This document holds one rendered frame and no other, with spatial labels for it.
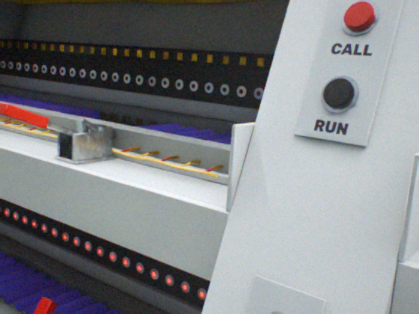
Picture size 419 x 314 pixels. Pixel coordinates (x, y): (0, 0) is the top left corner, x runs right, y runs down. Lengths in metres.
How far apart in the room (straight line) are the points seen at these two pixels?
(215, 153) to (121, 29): 0.39
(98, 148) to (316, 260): 0.21
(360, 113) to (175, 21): 0.42
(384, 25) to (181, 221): 0.16
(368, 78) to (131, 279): 0.36
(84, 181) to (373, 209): 0.21
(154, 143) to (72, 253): 0.26
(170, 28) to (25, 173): 0.30
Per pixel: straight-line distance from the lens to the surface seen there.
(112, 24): 0.73
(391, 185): 0.26
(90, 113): 0.57
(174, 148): 0.38
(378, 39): 0.28
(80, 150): 0.40
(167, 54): 0.57
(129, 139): 0.41
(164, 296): 0.52
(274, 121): 0.29
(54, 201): 0.40
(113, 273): 0.57
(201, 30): 0.62
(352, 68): 0.28
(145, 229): 0.33
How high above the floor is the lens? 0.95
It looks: 5 degrees up
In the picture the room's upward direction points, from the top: 16 degrees clockwise
